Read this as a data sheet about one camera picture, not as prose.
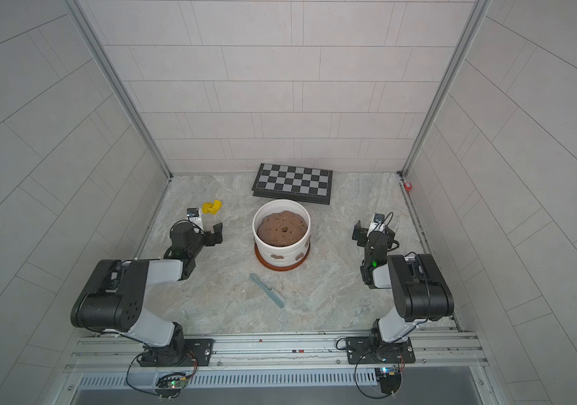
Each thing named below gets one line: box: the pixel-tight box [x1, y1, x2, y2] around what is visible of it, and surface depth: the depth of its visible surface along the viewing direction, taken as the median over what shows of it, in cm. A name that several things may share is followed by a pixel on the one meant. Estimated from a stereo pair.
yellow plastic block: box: [202, 199, 223, 216], surface depth 107 cm
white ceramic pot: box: [252, 199, 312, 267], surface depth 88 cm
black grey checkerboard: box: [251, 162, 334, 206], surface depth 111 cm
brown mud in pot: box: [256, 210, 308, 248], surface depth 89 cm
